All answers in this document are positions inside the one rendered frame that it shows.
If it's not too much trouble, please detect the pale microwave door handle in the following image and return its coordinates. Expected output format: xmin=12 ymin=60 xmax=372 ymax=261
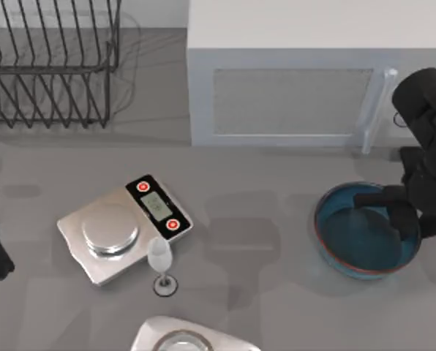
xmin=359 ymin=67 xmax=399 ymax=155

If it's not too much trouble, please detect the dark wire dish rack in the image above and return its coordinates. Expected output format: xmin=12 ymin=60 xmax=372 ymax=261
xmin=0 ymin=0 xmax=123 ymax=129

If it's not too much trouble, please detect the clear champagne glass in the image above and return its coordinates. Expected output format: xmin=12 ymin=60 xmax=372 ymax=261
xmin=146 ymin=236 xmax=179 ymax=298

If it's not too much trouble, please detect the pale microwave door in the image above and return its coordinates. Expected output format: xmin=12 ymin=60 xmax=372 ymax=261
xmin=188 ymin=49 xmax=387 ymax=148

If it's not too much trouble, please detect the pale microwave oven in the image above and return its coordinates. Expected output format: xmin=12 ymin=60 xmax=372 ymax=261
xmin=186 ymin=0 xmax=436 ymax=148

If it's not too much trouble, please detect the silver kitchen scale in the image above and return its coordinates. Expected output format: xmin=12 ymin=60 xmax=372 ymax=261
xmin=56 ymin=173 xmax=195 ymax=287
xmin=129 ymin=315 xmax=263 ymax=351

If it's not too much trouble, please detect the blue bowl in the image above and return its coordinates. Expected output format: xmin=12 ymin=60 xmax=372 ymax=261
xmin=314 ymin=181 xmax=423 ymax=282

